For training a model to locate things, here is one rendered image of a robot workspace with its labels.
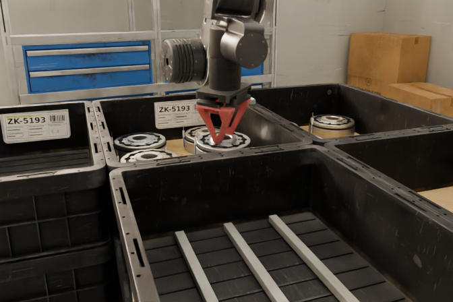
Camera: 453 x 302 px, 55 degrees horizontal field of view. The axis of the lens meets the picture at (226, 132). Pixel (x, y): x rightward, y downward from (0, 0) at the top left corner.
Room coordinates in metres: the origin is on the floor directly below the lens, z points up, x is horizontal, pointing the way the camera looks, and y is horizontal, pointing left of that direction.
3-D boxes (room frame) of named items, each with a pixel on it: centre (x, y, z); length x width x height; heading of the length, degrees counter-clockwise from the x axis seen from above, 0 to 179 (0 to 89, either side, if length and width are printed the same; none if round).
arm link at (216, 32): (0.75, 0.00, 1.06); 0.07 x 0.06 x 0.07; 25
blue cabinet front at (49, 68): (2.55, 0.79, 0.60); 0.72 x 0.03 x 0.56; 115
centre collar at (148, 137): (0.83, 0.17, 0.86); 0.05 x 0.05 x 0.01
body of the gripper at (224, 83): (0.76, 0.00, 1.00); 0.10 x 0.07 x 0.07; 154
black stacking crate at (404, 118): (0.84, -0.21, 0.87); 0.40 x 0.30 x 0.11; 19
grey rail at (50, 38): (2.74, 0.44, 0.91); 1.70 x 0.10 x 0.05; 115
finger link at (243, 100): (0.78, 0.00, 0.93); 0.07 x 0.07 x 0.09; 64
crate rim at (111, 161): (0.74, 0.07, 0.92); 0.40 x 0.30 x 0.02; 19
